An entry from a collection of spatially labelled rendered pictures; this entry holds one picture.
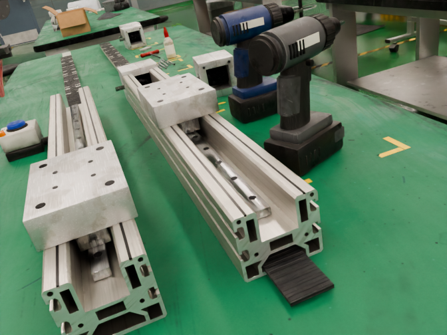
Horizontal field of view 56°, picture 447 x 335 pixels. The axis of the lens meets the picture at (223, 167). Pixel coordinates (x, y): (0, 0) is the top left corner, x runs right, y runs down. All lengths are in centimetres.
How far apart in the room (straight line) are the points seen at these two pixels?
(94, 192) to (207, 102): 32
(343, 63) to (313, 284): 246
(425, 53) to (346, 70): 61
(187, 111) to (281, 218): 30
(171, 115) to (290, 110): 20
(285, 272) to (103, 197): 21
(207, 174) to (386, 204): 23
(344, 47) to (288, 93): 221
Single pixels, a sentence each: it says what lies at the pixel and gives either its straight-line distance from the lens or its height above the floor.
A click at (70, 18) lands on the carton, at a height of 89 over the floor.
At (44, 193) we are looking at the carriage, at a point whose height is 90.
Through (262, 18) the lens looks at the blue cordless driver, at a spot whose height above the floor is 98.
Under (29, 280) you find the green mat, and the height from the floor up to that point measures 78.
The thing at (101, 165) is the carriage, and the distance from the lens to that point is 53.
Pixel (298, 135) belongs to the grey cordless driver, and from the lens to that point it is 64.
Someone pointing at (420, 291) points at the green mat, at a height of 78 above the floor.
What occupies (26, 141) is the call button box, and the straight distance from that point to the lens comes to 104.
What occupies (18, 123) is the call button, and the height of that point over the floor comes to 85.
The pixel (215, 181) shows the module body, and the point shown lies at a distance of 50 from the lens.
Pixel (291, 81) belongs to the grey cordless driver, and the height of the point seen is 92.
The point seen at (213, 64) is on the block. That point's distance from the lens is 107.
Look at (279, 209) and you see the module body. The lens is 51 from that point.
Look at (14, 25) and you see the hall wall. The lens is 1224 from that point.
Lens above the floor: 110
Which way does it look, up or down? 27 degrees down
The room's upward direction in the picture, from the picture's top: 12 degrees counter-clockwise
